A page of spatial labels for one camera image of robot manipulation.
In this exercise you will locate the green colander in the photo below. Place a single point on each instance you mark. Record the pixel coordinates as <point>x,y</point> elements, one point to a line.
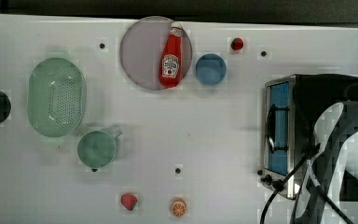
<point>57,97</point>

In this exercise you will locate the blue bowl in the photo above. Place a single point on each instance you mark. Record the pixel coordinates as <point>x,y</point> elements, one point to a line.
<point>210,69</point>

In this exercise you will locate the green cup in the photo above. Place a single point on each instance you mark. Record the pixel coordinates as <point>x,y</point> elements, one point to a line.
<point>96,149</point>

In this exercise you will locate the black toaster oven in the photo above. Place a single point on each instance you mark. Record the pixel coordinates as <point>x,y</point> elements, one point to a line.
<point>292,106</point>

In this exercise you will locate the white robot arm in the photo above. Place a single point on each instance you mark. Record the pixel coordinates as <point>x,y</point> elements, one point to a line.
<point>336,138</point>

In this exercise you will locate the red strawberry bottom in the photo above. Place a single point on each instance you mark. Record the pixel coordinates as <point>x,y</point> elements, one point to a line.
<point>129,201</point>

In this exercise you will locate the red ketchup bottle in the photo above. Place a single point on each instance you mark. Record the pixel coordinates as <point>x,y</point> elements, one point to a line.
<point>170,67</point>

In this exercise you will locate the orange slice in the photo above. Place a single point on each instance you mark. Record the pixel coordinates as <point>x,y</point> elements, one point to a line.
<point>178,207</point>

